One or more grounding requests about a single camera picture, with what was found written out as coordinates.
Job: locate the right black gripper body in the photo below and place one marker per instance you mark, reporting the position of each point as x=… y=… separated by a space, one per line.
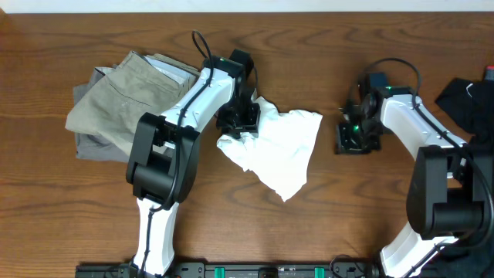
x=362 y=137

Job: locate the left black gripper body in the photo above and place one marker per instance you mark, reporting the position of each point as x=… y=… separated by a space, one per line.
x=240 y=118

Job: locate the white printed t-shirt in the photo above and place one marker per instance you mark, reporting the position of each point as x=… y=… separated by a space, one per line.
x=281 y=153

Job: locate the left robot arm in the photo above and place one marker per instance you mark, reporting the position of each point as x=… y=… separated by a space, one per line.
x=164 y=157

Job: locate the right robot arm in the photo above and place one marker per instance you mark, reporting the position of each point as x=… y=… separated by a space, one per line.
x=449 y=203

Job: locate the black clothes pile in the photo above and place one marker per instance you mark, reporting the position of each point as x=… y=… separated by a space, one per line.
x=470 y=105

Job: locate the folded khaki pants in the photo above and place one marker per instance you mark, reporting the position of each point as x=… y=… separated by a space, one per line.
x=140 y=84

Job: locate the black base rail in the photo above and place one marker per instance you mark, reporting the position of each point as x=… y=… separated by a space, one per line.
x=341 y=269

